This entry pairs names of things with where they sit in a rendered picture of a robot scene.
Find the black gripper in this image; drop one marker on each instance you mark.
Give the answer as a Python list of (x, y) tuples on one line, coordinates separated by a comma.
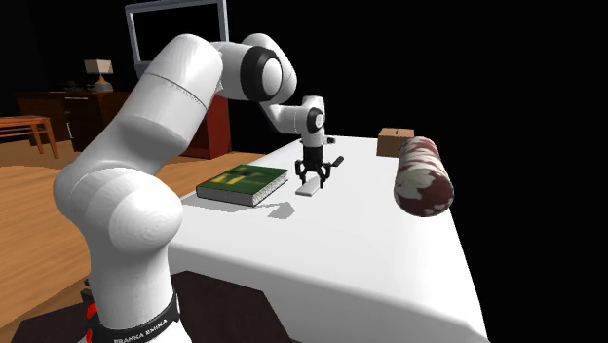
[(313, 156)]

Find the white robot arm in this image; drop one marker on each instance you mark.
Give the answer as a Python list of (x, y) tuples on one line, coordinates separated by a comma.
[(142, 142)]

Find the white flat remote control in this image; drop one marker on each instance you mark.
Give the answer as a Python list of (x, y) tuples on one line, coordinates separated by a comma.
[(307, 189)]

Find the small black bar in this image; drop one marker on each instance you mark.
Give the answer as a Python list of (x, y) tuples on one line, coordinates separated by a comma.
[(337, 161)]

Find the green book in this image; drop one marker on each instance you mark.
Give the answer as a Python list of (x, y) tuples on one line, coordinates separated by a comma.
[(240, 183)]

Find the white bed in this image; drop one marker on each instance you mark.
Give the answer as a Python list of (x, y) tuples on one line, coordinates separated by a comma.
[(356, 237)]

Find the brown cardboard box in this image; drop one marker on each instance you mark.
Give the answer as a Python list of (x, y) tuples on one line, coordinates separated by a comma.
[(392, 141)]

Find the red and white bolster pillow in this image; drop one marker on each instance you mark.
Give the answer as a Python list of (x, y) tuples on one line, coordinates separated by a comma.
[(421, 175)]

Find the red cabinet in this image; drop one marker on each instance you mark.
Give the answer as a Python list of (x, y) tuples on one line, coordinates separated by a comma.
[(213, 128)]

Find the dark robot stand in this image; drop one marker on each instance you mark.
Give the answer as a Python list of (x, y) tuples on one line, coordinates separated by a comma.
[(223, 308)]

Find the grey framed dark screen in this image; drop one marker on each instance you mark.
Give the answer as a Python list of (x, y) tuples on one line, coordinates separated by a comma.
[(134, 42)]

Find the dark wooden sideboard with lamp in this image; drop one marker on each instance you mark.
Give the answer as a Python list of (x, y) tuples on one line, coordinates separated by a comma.
[(95, 118)]

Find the light wooden bench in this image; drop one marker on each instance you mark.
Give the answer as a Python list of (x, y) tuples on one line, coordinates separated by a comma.
[(26, 124)]

